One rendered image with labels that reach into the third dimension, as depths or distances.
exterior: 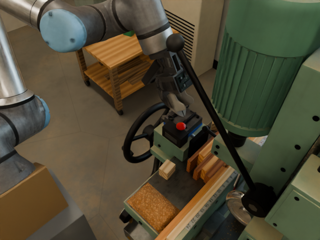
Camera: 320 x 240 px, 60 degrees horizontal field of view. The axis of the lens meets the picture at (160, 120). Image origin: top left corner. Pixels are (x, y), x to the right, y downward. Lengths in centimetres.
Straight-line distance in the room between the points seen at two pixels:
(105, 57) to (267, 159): 153
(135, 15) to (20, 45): 274
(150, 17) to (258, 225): 53
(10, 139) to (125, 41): 128
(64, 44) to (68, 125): 170
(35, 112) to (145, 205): 59
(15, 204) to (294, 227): 87
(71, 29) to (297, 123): 48
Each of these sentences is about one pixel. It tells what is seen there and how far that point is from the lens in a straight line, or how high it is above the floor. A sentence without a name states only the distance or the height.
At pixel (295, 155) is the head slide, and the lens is 62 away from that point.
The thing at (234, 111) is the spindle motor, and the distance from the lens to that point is 61.
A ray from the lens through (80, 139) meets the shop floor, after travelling 221.
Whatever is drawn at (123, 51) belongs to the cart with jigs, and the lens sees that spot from 205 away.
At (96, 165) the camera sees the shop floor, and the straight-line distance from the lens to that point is 204.
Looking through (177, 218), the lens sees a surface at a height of 94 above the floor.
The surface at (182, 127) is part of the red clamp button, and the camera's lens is 87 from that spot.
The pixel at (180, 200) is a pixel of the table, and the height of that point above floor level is 90.
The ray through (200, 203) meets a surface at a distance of 82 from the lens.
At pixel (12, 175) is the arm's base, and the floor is 88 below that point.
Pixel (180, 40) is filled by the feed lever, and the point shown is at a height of 141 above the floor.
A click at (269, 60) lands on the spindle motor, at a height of 140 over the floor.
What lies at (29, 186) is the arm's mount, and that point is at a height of 83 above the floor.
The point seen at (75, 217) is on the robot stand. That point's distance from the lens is 128.
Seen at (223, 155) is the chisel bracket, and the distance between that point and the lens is 82.
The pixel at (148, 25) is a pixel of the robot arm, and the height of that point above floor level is 134.
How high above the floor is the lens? 169
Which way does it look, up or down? 49 degrees down
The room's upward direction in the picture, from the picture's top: straight up
